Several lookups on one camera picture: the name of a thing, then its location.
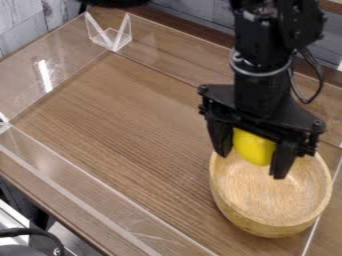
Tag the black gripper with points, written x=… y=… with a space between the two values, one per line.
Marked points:
x=262 y=105

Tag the clear acrylic corner bracket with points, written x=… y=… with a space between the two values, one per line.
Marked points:
x=112 y=39

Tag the yellow lemon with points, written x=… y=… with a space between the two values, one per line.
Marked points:
x=254 y=148

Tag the clear acrylic enclosure walls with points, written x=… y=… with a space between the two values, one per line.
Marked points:
x=104 y=144

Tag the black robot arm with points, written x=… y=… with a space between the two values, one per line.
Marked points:
x=274 y=30

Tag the light wooden bowl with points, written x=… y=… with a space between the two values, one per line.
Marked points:
x=267 y=207

